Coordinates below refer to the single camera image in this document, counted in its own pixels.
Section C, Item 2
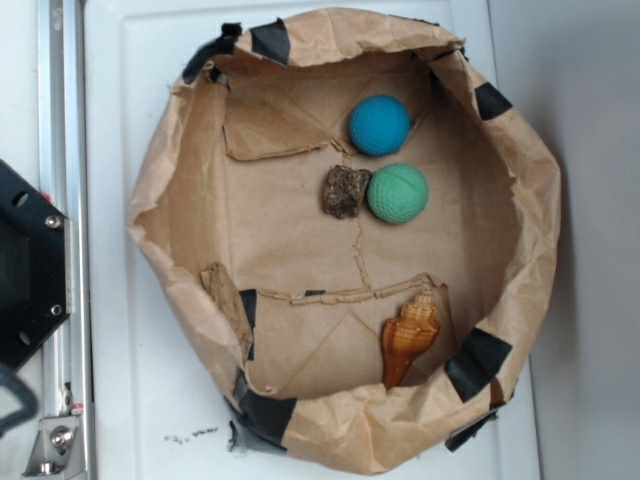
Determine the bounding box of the green dimpled ball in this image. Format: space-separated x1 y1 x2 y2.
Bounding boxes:
367 163 429 225

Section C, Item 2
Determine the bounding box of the blue dimpled ball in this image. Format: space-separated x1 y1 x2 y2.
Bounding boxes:
348 95 410 157

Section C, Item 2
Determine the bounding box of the brown paper bag tray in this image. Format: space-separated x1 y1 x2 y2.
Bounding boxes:
129 8 561 474

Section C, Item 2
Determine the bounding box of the dark brown rock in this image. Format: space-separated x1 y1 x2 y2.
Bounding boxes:
322 165 372 219

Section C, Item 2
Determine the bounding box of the orange conch seashell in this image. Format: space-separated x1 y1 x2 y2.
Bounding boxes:
381 289 441 390

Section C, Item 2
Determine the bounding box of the white plastic tray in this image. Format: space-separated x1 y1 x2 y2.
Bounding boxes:
84 1 515 479

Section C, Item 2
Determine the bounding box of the aluminium extrusion rail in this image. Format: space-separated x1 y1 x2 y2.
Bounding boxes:
36 1 97 479

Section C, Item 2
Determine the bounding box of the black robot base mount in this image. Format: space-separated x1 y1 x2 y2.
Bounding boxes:
1 162 69 371

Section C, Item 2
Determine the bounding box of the metal corner bracket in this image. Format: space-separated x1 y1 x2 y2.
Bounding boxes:
21 415 81 479

